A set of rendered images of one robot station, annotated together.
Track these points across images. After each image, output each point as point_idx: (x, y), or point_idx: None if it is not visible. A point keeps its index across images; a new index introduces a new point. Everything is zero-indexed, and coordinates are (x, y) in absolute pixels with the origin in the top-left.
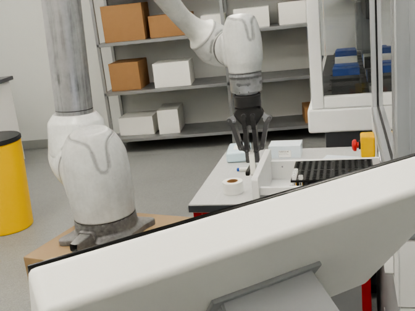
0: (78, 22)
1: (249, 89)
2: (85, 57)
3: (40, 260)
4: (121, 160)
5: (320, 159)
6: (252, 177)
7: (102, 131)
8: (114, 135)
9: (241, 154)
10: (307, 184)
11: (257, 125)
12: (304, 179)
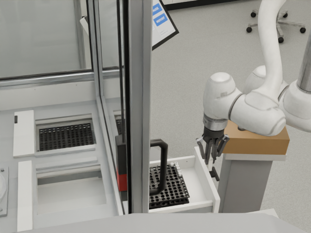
0: (309, 35)
1: None
2: (305, 58)
3: None
4: (245, 84)
5: (173, 206)
6: (197, 147)
7: (257, 70)
8: (253, 76)
9: None
10: (171, 179)
11: (208, 146)
12: (169, 165)
